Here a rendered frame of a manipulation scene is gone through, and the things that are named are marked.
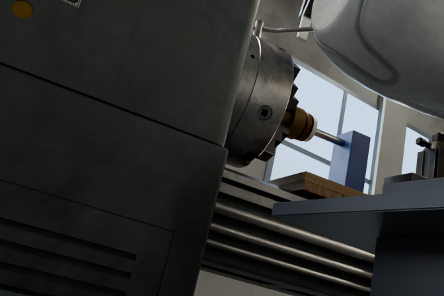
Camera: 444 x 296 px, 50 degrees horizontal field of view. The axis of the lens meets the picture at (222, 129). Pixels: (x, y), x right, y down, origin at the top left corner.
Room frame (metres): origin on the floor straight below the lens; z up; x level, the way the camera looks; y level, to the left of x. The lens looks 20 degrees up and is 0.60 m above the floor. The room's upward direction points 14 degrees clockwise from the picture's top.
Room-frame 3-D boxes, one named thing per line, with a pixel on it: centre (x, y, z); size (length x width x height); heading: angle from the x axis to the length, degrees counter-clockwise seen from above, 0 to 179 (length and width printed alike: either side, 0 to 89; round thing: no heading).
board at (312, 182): (1.17, -0.27, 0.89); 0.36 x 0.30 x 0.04; 20
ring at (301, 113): (1.14, -0.17, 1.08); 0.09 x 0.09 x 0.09; 20
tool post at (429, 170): (1.21, -0.58, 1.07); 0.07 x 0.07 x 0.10; 20
